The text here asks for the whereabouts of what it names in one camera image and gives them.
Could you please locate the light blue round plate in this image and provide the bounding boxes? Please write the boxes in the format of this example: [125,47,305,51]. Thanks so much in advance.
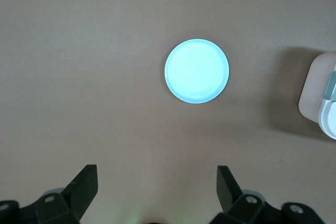
[164,39,231,104]

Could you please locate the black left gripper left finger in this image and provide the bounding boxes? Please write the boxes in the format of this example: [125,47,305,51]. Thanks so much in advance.
[0,164,99,224]

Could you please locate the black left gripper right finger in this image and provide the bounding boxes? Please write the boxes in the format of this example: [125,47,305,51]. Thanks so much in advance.
[209,165,327,224]

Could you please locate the white lidded lunch box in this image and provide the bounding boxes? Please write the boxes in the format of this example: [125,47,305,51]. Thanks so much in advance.
[298,50,336,141]

